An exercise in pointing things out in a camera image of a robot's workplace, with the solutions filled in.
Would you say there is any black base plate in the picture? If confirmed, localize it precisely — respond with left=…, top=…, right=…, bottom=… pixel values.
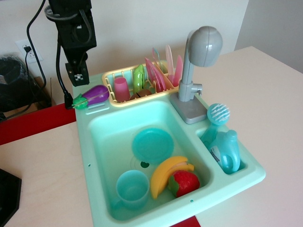
left=0, top=169, right=22, bottom=227

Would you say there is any brown toy food piece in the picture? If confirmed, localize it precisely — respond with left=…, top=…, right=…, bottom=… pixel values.
left=130, top=89, right=152, bottom=100

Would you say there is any red toy strawberry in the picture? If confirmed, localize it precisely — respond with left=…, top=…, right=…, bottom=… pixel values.
left=168, top=170, right=200, bottom=198

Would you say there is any teal toy plate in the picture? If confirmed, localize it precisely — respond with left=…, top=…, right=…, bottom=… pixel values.
left=132, top=128, right=174, bottom=165

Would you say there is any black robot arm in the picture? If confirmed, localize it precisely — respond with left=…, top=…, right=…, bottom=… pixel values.
left=45, top=0, right=97, bottom=87

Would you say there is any pink toy knife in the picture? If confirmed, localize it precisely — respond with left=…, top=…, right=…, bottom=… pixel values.
left=172, top=55, right=183, bottom=87

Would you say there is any yellow toy banana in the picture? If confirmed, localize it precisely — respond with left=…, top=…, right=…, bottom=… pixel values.
left=150, top=156, right=195, bottom=199

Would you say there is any grey toy faucet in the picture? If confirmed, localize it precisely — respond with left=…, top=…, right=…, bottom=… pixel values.
left=169, top=26, right=223, bottom=125

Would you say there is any purple toy eggplant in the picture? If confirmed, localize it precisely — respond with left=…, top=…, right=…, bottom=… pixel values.
left=72, top=85, right=109, bottom=109

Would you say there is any black gooseneck cable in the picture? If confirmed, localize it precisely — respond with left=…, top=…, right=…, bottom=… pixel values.
left=55, top=44, right=74, bottom=110

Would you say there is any black bag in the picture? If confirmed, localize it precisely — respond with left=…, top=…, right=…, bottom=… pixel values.
left=0, top=56, right=33, bottom=112

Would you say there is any teal toy dish brush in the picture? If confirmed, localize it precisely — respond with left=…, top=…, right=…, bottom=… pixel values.
left=200, top=103, right=230, bottom=147

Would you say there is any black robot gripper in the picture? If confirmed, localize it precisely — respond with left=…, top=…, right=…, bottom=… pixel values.
left=56, top=9, right=97, bottom=87

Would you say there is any pink toy cup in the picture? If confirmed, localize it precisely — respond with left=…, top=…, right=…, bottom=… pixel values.
left=114, top=77, right=130, bottom=102

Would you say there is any pink toy plate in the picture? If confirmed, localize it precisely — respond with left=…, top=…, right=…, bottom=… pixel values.
left=145, top=58, right=166, bottom=93

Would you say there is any green toy vegetable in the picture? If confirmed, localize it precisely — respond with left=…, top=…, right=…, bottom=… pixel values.
left=133, top=64, right=145, bottom=94

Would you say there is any black power cable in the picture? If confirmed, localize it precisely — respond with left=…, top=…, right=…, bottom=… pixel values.
left=0, top=0, right=47, bottom=122

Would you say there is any mint green toy sink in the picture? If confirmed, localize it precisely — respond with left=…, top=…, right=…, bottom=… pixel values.
left=76, top=94, right=266, bottom=227

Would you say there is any teal toy detergent bottle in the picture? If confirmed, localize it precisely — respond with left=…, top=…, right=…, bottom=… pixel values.
left=208, top=130, right=241, bottom=175

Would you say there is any yellow dish rack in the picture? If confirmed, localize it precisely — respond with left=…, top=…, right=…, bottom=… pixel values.
left=102, top=60, right=178, bottom=107

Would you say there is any teal toy cup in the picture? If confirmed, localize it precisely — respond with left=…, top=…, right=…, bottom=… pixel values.
left=112, top=170, right=150, bottom=210

